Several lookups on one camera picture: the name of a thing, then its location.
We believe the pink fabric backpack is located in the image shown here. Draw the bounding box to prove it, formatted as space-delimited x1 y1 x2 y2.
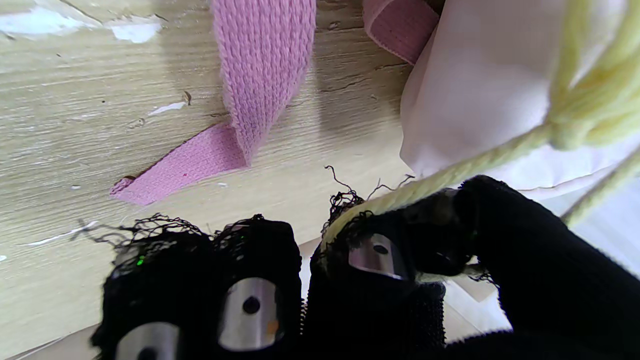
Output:
110 0 640 207

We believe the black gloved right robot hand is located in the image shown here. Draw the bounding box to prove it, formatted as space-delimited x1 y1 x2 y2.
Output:
90 175 640 360

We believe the yellow yarn zipper pull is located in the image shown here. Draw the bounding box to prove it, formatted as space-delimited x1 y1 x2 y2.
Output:
320 0 640 283

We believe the white sheer curtain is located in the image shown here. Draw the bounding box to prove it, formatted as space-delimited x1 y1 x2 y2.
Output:
540 180 640 278

